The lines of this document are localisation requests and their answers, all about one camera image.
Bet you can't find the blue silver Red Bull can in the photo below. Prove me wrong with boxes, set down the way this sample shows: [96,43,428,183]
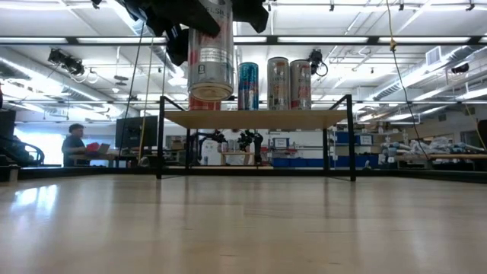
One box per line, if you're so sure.
[237,62,259,111]

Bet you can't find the long black cable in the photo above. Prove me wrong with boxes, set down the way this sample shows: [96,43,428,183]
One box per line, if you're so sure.
[115,22,146,161]

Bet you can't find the dark chair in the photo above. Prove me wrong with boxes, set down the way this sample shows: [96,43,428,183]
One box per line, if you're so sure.
[0,135,46,167]

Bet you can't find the row of blue bins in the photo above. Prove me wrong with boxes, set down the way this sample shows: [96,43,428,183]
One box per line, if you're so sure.
[272,158,324,168]

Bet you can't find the black cable with yellow knot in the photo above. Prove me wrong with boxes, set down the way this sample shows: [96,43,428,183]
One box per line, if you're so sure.
[385,0,434,168]

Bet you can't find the black monitor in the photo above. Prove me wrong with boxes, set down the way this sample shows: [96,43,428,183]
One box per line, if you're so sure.
[115,115,159,149]

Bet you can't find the wooden workbench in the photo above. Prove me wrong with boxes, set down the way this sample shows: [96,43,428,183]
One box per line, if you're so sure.
[395,153,487,161]

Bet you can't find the dark shelving unit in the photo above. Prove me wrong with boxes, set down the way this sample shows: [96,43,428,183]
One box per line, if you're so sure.
[0,109,19,182]

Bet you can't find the pile of white bags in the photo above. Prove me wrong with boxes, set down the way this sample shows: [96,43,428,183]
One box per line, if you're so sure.
[380,135,484,155]

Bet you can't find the Celsius can colourful print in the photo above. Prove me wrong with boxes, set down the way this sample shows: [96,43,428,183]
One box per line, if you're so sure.
[266,56,290,111]

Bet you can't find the white Celsius Peach Vibe can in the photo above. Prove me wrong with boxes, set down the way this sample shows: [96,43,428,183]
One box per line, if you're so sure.
[187,0,235,103]
[289,59,313,111]

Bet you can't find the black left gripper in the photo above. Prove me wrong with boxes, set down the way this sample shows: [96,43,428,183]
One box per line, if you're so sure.
[154,0,269,66]

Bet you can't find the wooden shelf black metal frame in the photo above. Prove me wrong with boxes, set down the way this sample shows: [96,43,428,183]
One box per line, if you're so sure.
[156,94,358,183]

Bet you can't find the person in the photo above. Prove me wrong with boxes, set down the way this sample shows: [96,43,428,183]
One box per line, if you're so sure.
[61,123,91,167]

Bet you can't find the black camera on mount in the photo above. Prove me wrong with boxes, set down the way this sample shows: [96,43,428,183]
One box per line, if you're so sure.
[47,48,85,76]
[307,48,329,77]

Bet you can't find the black security camera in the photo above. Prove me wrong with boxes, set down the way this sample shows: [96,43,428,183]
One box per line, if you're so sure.
[450,62,471,75]

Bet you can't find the white cable loops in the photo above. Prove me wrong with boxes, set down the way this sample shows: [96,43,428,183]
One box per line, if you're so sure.
[70,67,100,84]

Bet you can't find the black aluminium table frame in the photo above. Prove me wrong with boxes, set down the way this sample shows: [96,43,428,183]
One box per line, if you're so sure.
[17,165,487,184]

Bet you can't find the wooden desk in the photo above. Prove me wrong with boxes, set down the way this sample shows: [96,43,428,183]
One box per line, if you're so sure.
[68,152,117,161]

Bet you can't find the black rig crossbar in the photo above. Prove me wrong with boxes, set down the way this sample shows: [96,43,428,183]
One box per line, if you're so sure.
[0,35,487,47]

